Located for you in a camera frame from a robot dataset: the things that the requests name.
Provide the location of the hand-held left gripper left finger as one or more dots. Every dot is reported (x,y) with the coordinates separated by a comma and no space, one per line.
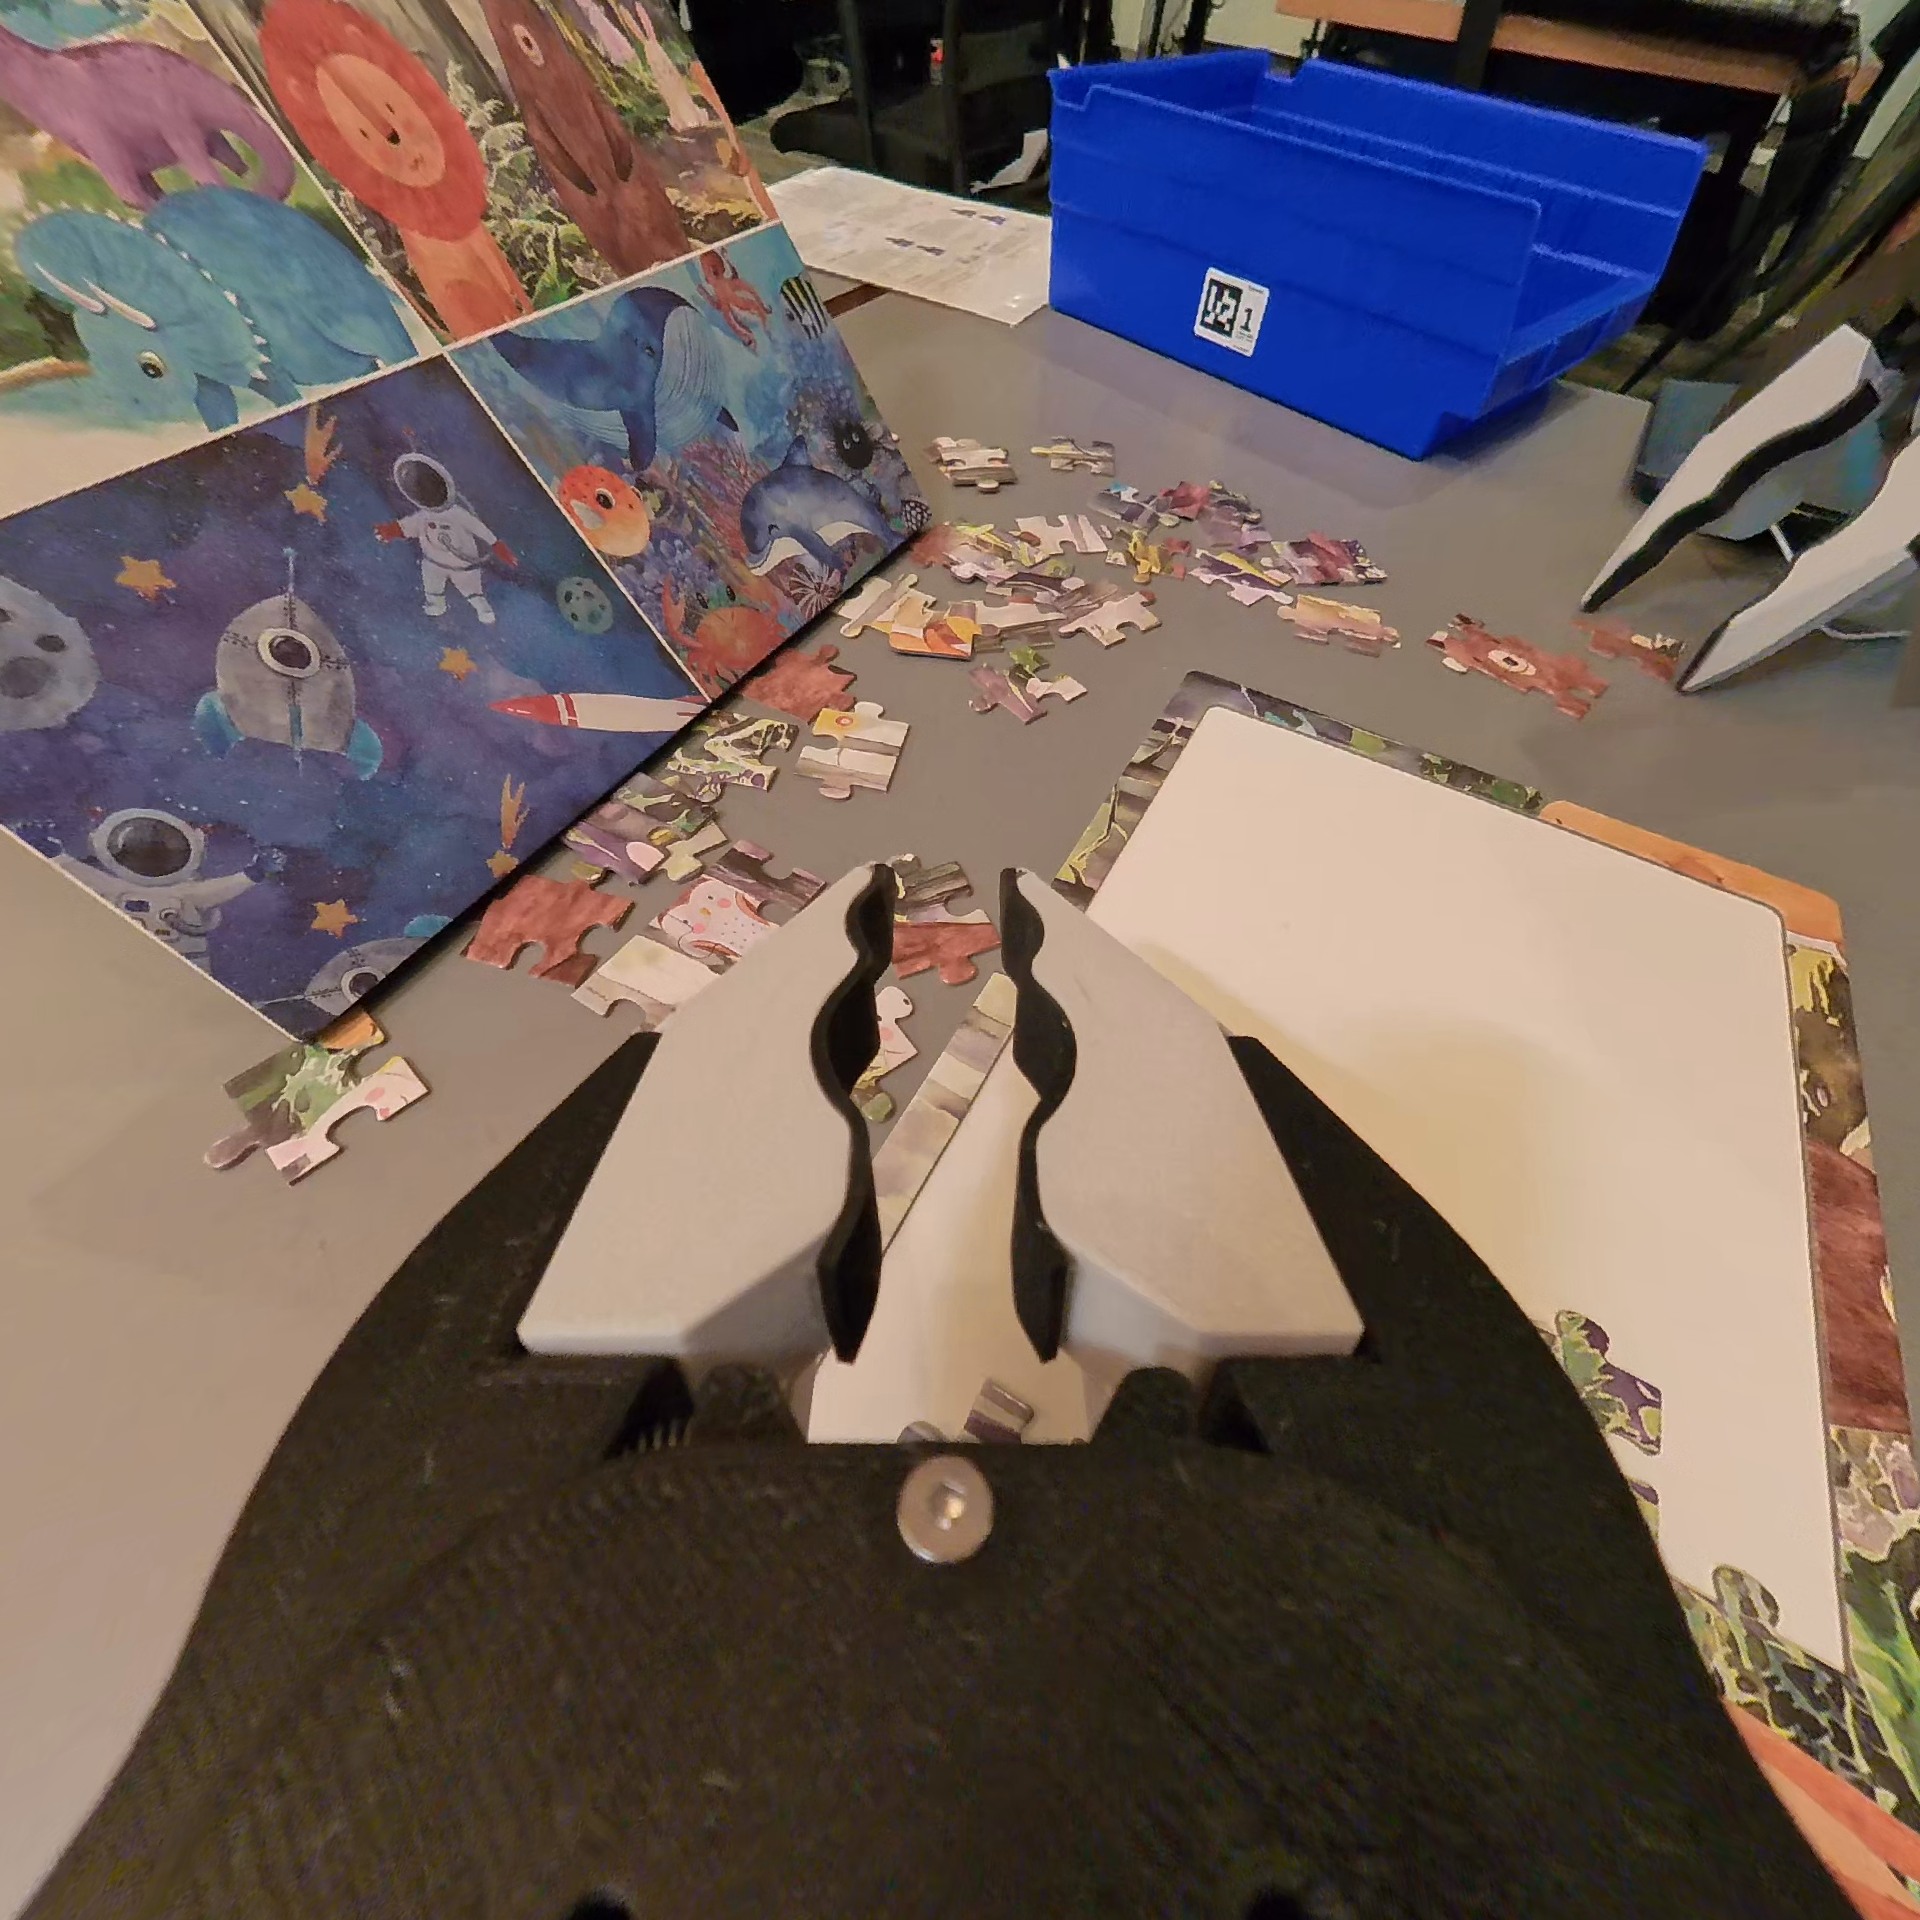
(705,1185)

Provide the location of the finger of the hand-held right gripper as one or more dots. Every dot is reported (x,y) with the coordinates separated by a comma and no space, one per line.
(1830,573)
(1753,436)

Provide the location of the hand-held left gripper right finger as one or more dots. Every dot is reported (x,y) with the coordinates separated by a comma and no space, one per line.
(1183,1198)

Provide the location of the plain brown puzzle piece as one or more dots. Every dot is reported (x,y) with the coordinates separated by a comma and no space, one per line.
(1633,648)

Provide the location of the pile of jigsaw pieces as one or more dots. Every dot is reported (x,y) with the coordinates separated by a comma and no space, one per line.
(539,925)

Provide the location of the brown bear face puzzle piece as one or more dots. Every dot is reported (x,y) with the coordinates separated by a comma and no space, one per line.
(1507,667)

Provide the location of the jigsaw puzzle tray board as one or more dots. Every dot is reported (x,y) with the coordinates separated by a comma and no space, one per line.
(1437,1023)

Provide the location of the wooden desk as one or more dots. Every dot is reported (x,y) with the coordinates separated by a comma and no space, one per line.
(1577,47)

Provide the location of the blue plastic bin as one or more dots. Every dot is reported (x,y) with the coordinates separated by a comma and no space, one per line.
(1351,241)

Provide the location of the illustrated puzzle box lid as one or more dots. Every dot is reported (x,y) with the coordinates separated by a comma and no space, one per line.
(300,600)

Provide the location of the white printed paper sheet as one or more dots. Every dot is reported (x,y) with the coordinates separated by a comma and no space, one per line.
(916,241)

